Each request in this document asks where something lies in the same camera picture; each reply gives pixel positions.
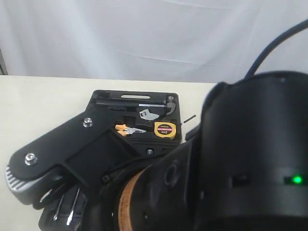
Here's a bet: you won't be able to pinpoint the black plastic tool case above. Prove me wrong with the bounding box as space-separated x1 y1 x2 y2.
38 90 180 231

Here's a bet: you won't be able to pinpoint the yellow measuring tape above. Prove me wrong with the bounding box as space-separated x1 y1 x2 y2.
154 114 196 139

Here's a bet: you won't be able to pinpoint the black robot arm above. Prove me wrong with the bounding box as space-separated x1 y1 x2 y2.
80 71 308 231

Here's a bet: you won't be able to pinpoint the white backdrop curtain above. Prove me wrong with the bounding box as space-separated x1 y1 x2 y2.
0 0 308 83

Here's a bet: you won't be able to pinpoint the middle yellow black screwdriver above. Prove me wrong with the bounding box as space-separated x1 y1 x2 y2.
66 188 80 226

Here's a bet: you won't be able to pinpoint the large yellow black screwdriver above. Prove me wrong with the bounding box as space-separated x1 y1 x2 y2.
53 194 65 221

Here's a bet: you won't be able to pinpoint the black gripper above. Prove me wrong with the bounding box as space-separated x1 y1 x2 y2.
81 141 201 231

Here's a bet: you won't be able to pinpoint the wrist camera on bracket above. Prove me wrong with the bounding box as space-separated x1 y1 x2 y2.
6 108 139 209

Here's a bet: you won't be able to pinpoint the pliers black orange handles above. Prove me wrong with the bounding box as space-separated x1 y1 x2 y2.
115 124 146 136

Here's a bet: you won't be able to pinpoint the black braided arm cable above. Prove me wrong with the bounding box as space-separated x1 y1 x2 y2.
243 18 308 80

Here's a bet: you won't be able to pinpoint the silver adjustable wrench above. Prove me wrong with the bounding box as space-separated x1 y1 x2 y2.
139 109 160 121

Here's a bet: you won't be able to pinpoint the claw hammer black handle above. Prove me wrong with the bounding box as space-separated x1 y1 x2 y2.
96 96 176 115

